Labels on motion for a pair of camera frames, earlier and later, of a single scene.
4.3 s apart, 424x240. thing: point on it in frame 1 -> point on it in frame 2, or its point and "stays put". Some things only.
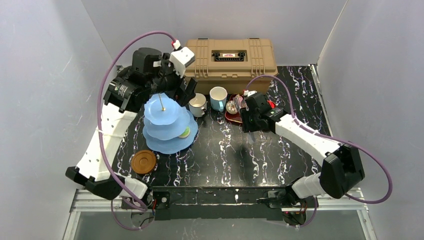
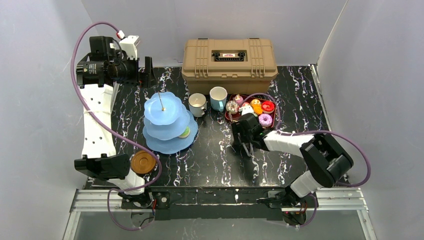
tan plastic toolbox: [237, 64] stays put
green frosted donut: [186, 133] stays put
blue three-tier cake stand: [163, 118] stays put
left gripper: [182, 86] -> [142, 75]
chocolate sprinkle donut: [231, 107] stays put
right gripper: [247, 117] -> [242, 131]
